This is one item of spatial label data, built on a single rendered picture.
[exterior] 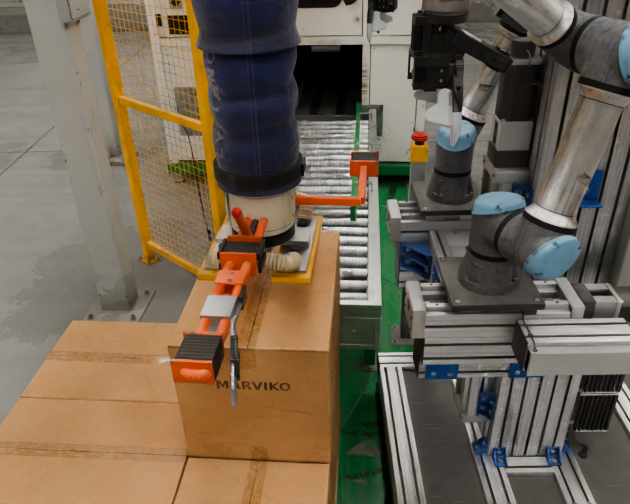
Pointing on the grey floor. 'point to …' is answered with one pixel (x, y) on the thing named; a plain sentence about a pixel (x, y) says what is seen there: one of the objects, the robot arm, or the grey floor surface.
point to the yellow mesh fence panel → (158, 120)
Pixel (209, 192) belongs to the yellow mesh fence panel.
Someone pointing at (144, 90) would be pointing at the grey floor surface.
